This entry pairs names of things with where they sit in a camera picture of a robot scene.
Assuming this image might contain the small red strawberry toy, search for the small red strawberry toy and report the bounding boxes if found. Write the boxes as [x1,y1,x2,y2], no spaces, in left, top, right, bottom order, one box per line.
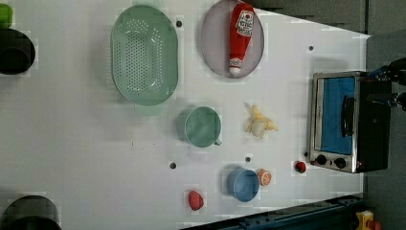
[294,161,306,173]

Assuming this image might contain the red plush ketchup bottle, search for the red plush ketchup bottle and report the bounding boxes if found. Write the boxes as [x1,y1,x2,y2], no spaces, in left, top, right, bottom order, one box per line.
[229,2,255,76]

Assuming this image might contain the red plush strawberry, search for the red plush strawberry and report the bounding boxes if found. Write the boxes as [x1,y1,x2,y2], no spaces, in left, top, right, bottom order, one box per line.
[188,191,204,211]

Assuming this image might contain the black cylinder lower left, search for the black cylinder lower left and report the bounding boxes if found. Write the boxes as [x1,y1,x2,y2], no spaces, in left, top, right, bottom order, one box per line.
[1,195,62,230]

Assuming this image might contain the silver black toaster oven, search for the silver black toaster oven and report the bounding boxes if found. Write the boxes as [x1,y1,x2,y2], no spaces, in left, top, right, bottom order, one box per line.
[308,71,392,173]

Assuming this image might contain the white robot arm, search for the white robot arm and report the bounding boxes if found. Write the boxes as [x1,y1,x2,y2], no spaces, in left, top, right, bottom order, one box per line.
[367,57,406,111]

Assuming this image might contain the blue mug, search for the blue mug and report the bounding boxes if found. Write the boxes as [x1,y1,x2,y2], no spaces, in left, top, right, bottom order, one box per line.
[226,168,259,202]

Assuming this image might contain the black cylinder upper left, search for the black cylinder upper left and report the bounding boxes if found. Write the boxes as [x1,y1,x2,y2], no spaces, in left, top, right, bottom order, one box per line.
[0,29,35,75]

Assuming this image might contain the blue metal table frame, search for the blue metal table frame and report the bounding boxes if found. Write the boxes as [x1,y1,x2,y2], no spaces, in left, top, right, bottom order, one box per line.
[184,195,366,230]

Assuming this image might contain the green mug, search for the green mug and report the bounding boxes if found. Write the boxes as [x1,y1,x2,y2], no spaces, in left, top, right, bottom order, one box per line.
[175,106,222,148]

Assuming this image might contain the grey round plate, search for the grey round plate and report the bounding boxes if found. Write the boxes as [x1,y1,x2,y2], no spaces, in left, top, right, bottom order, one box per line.
[200,0,264,79]

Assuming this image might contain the orange slice toy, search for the orange slice toy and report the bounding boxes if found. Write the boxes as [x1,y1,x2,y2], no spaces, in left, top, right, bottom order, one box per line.
[258,169,272,187]

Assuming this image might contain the green perforated colander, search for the green perforated colander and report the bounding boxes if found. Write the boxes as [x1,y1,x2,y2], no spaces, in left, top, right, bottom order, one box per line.
[111,5,178,106]

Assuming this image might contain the black cylinder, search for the black cylinder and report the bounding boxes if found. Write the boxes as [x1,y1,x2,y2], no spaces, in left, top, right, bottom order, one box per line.
[1,195,62,230]
[0,29,35,75]

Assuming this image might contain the yellow red emergency button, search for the yellow red emergency button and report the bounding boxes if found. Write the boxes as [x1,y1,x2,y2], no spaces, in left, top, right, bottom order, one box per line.
[356,211,382,230]

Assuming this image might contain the green object at corner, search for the green object at corner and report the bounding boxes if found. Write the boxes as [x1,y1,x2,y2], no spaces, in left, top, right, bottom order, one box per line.
[0,3,13,29]

